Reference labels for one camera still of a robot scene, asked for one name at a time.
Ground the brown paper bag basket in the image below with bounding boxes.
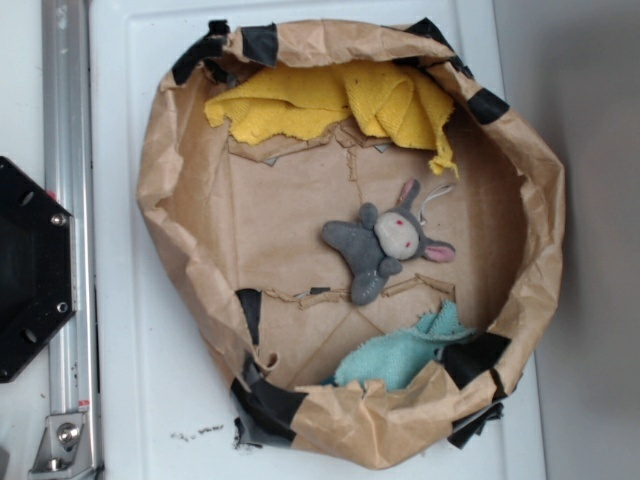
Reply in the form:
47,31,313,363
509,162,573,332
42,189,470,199
137,20,565,469

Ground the teal cloth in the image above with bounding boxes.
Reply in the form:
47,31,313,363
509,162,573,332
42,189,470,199
329,299,477,391

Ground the yellow cloth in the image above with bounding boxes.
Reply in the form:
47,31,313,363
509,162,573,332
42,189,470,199
204,60,458,175

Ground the metal corner bracket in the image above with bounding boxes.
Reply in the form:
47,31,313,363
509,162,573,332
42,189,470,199
28,412,93,479

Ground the gray plush bunny toy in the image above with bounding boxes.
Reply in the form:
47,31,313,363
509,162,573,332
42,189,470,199
321,179,455,306

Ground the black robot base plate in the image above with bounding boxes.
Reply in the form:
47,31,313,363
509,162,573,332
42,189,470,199
0,157,75,384

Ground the aluminum extrusion rail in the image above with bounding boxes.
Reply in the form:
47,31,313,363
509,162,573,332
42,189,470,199
41,1,104,479

